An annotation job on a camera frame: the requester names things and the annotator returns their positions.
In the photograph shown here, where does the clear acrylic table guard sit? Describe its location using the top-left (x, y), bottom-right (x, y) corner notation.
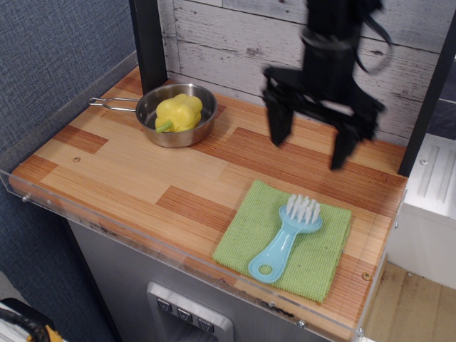
top-left (0, 51), bottom-right (408, 340)

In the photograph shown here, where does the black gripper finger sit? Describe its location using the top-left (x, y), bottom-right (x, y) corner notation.
top-left (266, 97), bottom-right (294, 146)
top-left (331, 119), bottom-right (364, 170)

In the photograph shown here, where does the silver dispenser button panel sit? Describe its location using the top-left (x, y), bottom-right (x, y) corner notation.
top-left (147, 281), bottom-right (234, 341)

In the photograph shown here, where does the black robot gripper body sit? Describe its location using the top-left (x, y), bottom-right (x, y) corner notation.
top-left (264, 46), bottom-right (385, 140)

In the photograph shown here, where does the black frame post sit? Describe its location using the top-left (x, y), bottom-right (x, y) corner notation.
top-left (398, 14), bottom-right (455, 177)
top-left (129, 0), bottom-right (167, 94)

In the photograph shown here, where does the yellow toy bell pepper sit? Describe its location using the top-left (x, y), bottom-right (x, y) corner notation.
top-left (155, 93), bottom-right (203, 133)

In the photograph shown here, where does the grey toy fridge cabinet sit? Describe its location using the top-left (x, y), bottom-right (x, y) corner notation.
top-left (69, 222), bottom-right (363, 341)

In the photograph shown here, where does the green woven cloth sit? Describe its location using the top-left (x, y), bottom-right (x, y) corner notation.
top-left (212, 180), bottom-right (352, 303)

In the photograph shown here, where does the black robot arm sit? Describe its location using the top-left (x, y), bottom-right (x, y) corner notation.
top-left (263, 1), bottom-right (392, 170)

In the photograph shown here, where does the light blue dish brush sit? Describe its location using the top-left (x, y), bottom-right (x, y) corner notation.
top-left (248, 195), bottom-right (323, 284)

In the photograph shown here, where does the white side cabinet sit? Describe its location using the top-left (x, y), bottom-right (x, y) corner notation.
top-left (386, 134), bottom-right (455, 289)

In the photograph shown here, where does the black left frame post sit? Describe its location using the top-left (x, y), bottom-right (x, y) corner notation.
top-left (129, 0), bottom-right (167, 94)

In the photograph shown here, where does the black right frame post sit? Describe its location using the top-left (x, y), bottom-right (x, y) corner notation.
top-left (398, 14), bottom-right (455, 177)

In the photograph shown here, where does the small steel pan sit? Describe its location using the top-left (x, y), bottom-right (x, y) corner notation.
top-left (88, 83), bottom-right (219, 148)

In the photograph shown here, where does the yellow black object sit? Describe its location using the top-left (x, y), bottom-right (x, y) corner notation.
top-left (1, 298), bottom-right (65, 342)

